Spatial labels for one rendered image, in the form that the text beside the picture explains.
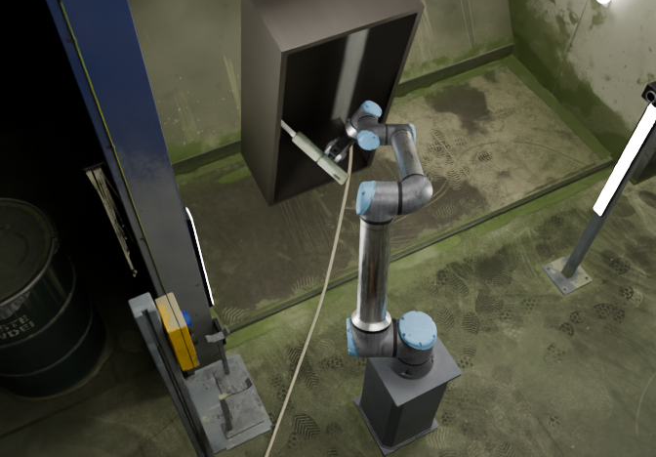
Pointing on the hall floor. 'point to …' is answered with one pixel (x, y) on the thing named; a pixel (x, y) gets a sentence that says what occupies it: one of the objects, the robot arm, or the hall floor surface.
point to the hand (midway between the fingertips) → (327, 161)
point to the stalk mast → (169, 370)
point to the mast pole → (597, 223)
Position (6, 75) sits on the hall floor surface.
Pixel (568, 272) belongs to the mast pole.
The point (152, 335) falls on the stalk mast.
